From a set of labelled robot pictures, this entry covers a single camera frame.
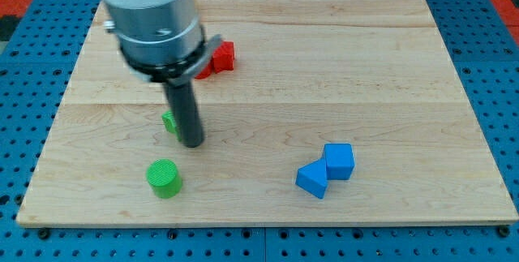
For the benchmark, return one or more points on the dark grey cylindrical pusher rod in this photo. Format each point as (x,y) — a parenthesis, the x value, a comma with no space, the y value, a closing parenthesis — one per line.
(181,99)

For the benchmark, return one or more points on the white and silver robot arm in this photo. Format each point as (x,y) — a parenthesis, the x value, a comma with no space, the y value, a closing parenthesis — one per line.
(165,42)

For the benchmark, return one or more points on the red block behind arm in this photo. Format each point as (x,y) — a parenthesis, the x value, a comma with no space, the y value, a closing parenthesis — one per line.
(206,72)

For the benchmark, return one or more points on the red cube block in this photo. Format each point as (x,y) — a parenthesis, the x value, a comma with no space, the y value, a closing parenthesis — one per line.
(223,57)

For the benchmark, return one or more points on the green cylinder block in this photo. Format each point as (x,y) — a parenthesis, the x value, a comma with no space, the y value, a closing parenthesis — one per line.
(164,178)

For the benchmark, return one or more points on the blue triangular prism block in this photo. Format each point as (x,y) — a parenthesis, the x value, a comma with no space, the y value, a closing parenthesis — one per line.
(312,178)

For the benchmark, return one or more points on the light wooden board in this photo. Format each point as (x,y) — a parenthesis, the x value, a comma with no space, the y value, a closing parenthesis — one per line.
(371,73)

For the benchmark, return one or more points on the blue cube block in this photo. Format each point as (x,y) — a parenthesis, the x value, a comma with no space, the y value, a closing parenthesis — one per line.
(339,160)

